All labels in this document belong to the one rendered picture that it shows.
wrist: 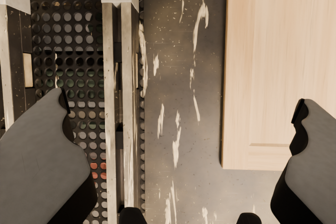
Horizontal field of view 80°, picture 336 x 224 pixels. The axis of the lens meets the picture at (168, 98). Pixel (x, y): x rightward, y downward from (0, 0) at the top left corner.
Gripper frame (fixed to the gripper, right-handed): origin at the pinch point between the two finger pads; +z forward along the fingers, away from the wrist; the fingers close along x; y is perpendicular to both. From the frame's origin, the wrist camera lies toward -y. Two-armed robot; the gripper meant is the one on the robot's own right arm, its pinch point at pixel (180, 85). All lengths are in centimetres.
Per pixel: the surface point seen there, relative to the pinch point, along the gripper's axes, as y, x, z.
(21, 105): 20.8, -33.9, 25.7
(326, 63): 9.7, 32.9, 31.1
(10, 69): 12.6, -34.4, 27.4
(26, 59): 12.7, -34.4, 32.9
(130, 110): 18.7, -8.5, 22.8
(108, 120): 20.8, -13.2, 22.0
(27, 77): 16.4, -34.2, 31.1
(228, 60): 10.3, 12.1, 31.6
